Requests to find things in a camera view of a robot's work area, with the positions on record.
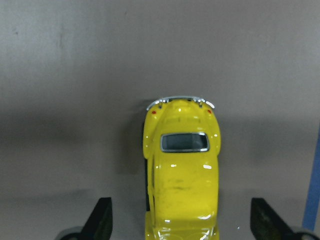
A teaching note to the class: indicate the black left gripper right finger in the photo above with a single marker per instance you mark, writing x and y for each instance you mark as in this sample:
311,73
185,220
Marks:
266,224

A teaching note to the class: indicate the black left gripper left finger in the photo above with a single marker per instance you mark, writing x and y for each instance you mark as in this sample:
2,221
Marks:
99,223

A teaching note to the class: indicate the yellow toy beetle car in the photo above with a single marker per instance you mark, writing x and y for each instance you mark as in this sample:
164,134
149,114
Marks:
181,144

